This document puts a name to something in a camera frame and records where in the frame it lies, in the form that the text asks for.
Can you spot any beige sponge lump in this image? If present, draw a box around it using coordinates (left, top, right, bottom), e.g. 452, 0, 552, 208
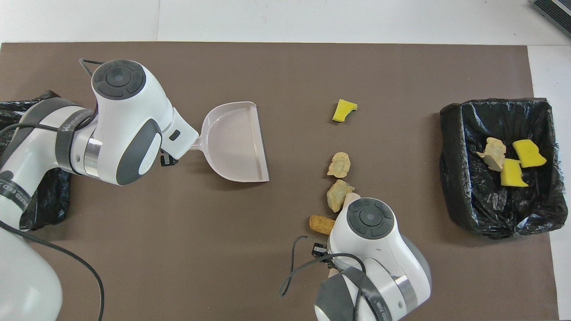
326, 179, 356, 214
327, 152, 352, 179

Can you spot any bin with black liner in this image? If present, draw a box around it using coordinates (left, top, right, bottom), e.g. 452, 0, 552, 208
0, 91, 73, 231
439, 98, 569, 240

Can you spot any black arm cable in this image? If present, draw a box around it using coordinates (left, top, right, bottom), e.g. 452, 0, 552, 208
0, 58, 106, 321
278, 235, 367, 321

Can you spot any brown table mat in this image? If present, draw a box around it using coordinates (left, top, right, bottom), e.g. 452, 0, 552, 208
0, 42, 560, 321

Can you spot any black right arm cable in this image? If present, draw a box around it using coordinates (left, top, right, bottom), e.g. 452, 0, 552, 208
278, 235, 367, 321

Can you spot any notched yellow sponge piece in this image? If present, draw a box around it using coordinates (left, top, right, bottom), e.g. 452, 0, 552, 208
500, 158, 530, 188

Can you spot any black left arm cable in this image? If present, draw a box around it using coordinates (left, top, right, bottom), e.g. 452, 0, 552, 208
0, 58, 106, 321

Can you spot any beige plastic dustpan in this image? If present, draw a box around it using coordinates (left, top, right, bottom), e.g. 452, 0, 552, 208
189, 101, 271, 184

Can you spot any brown bread roll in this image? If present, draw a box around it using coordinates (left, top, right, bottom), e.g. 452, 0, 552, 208
309, 215, 336, 236

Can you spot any yellow sponge piece green backing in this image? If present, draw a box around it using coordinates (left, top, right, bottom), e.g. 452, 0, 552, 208
332, 99, 358, 123

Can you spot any orange bread scrap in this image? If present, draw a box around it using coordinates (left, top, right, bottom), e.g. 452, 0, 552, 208
474, 136, 507, 173

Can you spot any grey ribbed device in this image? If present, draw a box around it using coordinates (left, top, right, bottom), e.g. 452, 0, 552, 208
530, 0, 571, 38

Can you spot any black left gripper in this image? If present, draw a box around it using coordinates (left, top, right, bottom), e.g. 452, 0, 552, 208
159, 149, 179, 168

